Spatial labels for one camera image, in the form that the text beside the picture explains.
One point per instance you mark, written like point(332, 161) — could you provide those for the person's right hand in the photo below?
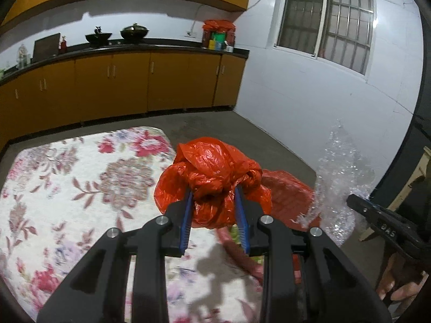
point(395, 283)

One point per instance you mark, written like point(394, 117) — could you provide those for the black lidded pot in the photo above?
point(134, 34)

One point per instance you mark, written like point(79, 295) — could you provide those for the lower wooden kitchen cabinets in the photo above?
point(88, 84)

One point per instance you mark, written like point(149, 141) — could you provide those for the barred window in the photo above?
point(338, 31)

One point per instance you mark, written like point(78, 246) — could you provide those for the large red plastic bag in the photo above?
point(211, 170)

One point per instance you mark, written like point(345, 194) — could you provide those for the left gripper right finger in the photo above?
point(307, 277)

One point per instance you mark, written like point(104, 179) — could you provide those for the red bag on counter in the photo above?
point(218, 35)

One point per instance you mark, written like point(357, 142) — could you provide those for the floral table cloth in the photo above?
point(59, 198)

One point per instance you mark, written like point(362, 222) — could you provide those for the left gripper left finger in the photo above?
point(95, 289)

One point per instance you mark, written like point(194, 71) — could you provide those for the black wok with handle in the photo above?
point(98, 38)

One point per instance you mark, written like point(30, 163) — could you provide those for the red trash basket with liner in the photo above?
point(291, 198)

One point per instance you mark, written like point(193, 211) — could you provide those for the dark cutting board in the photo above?
point(46, 48)

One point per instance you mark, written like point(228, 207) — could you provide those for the clear bubble wrap sheet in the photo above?
point(342, 171)

